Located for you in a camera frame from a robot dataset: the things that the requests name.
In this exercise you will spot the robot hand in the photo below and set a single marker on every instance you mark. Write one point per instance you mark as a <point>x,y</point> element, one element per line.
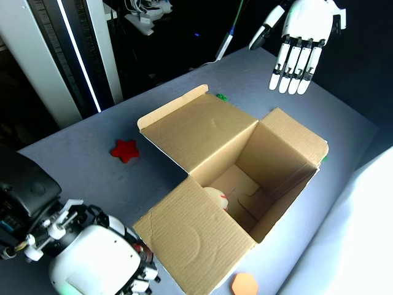
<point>92,261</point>
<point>307,21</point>

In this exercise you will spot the brown cardboard box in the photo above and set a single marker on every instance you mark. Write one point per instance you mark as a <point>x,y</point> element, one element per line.
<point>190,239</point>

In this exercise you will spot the cream round toy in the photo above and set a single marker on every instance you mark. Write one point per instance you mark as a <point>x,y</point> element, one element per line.
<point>216,196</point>

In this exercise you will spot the grey tablecloth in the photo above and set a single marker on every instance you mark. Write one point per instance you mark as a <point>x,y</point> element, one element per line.
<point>92,184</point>

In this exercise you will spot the red star block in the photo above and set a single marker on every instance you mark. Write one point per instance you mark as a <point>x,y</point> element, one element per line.
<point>125,150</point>

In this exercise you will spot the orange hexagon block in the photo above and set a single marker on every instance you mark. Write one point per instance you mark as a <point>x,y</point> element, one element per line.
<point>244,284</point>

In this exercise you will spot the white light strip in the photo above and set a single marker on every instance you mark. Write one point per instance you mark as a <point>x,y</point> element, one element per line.
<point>80,61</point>

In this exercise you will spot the white backdrop sheet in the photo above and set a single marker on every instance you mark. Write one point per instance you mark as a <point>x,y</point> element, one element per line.
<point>353,230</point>

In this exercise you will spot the narrow white metal post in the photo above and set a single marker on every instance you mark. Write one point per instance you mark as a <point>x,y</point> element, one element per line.
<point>104,46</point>

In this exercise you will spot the wide white metal post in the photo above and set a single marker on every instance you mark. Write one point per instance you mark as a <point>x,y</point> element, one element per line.
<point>30,61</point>

